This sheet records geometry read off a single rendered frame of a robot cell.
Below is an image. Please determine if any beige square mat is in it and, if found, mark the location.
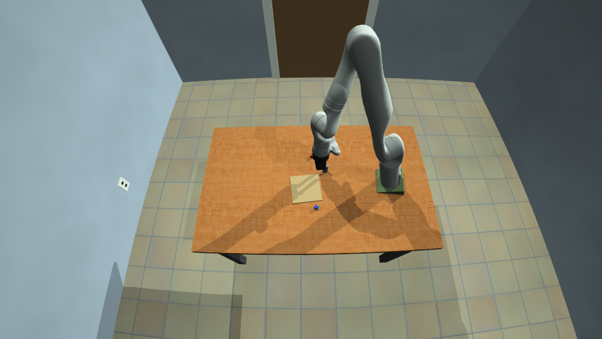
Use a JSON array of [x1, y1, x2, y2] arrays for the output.
[[290, 174, 322, 203]]

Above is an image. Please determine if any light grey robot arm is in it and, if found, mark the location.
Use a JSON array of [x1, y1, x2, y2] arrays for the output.
[[310, 25, 404, 189]]

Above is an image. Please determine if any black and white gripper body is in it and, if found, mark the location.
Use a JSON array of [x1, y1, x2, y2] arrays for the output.
[[312, 137, 340, 171]]

